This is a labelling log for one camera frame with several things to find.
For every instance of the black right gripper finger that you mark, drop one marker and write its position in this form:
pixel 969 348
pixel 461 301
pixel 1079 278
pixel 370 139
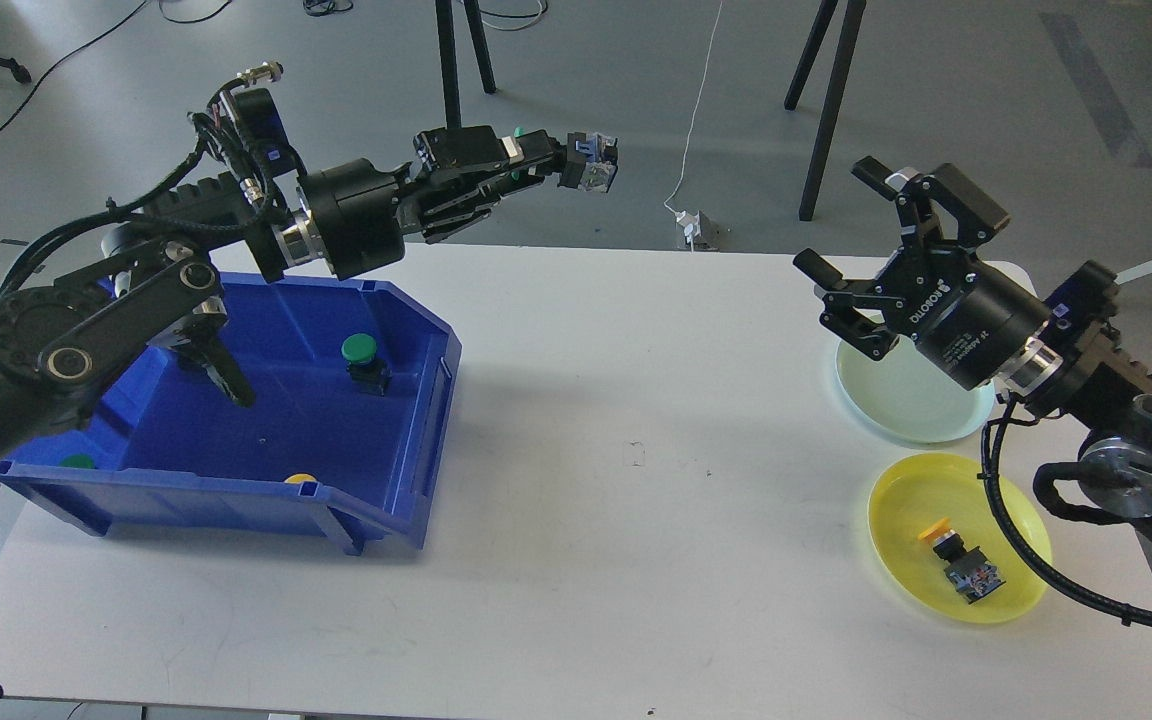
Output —
pixel 944 218
pixel 864 317

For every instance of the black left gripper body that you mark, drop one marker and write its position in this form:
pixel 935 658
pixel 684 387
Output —
pixel 355 216

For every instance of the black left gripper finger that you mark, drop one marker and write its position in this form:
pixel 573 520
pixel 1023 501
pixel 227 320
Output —
pixel 448 207
pixel 476 154

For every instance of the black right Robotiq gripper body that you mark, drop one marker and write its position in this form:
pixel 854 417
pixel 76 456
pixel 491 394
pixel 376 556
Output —
pixel 965 316

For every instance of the green push button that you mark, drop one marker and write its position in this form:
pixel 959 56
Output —
pixel 364 365
pixel 584 161

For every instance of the yellow push button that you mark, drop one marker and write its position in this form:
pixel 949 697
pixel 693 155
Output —
pixel 971 574

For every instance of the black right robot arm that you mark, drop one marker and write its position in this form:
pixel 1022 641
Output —
pixel 1058 355

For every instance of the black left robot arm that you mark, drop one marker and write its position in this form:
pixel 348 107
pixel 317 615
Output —
pixel 82 302

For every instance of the pale green plate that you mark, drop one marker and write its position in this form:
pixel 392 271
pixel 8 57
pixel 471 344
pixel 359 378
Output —
pixel 904 396

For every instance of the yellow plate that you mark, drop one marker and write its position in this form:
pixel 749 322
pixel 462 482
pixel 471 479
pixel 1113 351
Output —
pixel 918 500

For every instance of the green push button corner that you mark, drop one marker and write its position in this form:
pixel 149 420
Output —
pixel 78 461

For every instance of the black tripod legs left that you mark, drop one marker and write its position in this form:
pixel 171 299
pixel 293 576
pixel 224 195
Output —
pixel 448 57

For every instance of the black tripod legs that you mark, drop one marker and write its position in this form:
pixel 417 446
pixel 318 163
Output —
pixel 848 37
pixel 448 57

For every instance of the blue plastic bin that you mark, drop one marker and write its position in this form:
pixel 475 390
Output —
pixel 171 450

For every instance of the white power adapter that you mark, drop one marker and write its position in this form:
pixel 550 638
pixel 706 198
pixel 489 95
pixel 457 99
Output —
pixel 698 232

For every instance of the black tripod legs right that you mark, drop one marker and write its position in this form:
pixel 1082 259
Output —
pixel 848 37

